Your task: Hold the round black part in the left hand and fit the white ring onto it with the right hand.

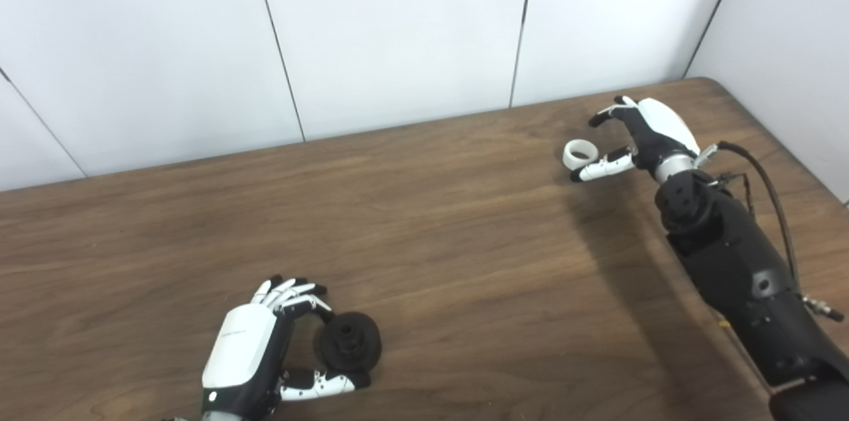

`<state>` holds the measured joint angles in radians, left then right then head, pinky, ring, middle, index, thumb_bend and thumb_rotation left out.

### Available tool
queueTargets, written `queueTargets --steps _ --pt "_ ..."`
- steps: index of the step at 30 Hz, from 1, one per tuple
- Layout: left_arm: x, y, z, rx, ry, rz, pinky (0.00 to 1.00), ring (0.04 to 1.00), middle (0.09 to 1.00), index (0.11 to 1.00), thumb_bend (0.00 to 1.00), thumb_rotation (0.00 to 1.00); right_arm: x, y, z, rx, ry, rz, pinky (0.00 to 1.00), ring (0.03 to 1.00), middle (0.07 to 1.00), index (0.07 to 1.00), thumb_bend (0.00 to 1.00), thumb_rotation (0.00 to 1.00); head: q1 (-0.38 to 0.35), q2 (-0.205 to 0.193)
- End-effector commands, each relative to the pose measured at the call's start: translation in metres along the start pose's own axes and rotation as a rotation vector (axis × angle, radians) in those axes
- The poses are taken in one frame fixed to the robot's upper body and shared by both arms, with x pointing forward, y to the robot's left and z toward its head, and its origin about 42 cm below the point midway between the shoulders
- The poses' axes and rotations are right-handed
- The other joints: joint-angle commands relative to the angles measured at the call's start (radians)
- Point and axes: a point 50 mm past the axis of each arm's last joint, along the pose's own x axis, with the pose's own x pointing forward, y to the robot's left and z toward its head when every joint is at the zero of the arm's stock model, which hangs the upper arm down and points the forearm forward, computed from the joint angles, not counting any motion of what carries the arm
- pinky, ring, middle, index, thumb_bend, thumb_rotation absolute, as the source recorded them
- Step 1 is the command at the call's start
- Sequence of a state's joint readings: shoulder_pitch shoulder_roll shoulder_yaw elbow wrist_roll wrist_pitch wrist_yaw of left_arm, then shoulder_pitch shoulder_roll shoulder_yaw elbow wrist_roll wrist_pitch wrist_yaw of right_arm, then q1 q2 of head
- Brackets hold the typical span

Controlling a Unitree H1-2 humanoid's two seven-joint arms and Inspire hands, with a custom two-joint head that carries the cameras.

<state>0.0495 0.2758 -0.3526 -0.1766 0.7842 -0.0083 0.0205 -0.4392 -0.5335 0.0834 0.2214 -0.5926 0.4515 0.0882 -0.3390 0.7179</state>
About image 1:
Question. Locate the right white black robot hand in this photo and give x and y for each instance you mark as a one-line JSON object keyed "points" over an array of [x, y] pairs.
{"points": [[660, 129]]}

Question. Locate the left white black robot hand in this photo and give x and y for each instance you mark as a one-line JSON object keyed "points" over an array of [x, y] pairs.
{"points": [[242, 348]]}

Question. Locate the round black part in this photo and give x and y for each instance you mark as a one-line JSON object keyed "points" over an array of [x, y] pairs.
{"points": [[351, 341]]}

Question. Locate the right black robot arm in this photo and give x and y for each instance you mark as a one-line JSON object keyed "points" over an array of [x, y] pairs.
{"points": [[743, 268]]}

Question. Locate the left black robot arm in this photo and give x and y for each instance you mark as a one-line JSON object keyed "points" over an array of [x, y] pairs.
{"points": [[215, 418]]}

